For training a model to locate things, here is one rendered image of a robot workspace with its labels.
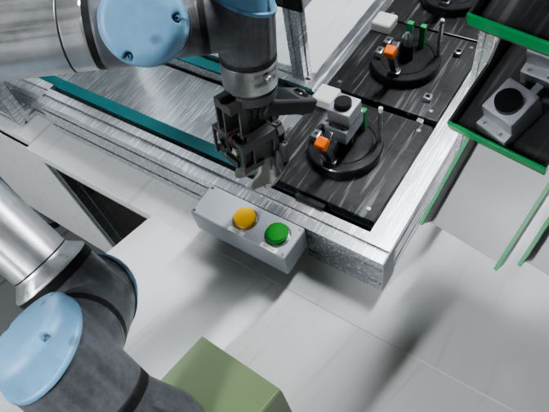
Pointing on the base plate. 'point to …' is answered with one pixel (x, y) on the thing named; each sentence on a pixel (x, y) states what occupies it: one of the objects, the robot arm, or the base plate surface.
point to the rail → (175, 175)
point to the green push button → (277, 233)
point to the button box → (214, 226)
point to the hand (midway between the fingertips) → (269, 179)
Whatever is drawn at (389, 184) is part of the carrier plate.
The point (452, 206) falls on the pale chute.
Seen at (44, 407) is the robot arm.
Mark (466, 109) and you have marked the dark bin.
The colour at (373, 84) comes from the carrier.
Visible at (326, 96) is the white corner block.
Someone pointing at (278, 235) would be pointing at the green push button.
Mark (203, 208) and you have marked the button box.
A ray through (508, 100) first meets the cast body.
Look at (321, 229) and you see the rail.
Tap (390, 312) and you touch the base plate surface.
